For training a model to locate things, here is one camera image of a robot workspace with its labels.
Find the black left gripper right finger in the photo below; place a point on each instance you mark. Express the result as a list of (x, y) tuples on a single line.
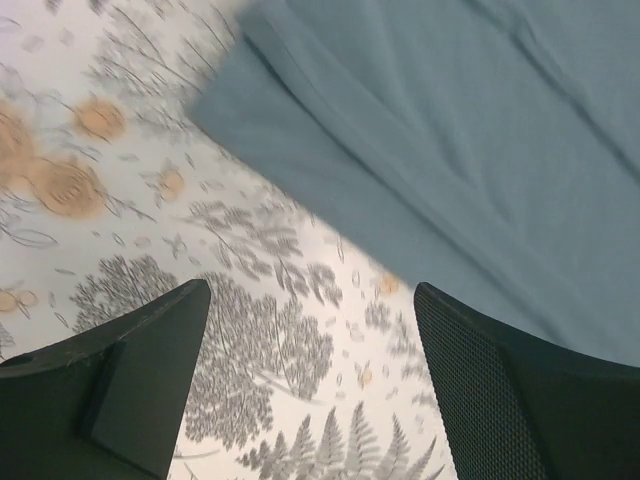
[(517, 407)]

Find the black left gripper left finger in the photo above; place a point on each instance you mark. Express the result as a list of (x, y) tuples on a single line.
[(107, 403)]

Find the floral table mat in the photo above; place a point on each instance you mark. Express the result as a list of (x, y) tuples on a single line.
[(311, 367)]

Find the blue t shirt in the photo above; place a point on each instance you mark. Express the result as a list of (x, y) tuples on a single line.
[(490, 148)]

